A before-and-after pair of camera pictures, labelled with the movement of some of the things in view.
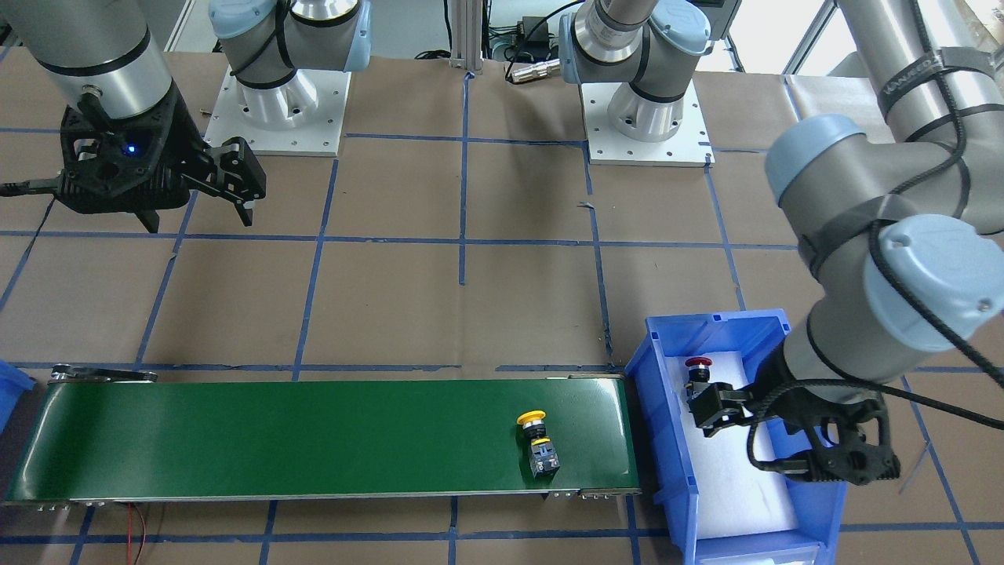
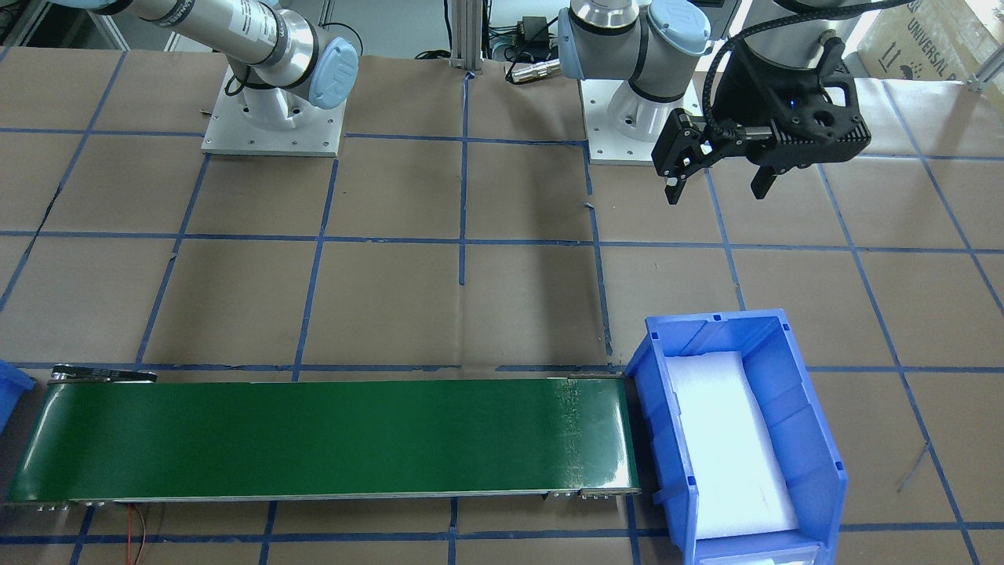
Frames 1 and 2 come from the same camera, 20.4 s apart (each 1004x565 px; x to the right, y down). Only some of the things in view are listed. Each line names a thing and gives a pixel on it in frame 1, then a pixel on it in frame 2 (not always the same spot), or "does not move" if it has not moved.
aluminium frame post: [467, 34] does not move
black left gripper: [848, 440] to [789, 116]
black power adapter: [532, 33] does not move
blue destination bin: [13, 382] does not move
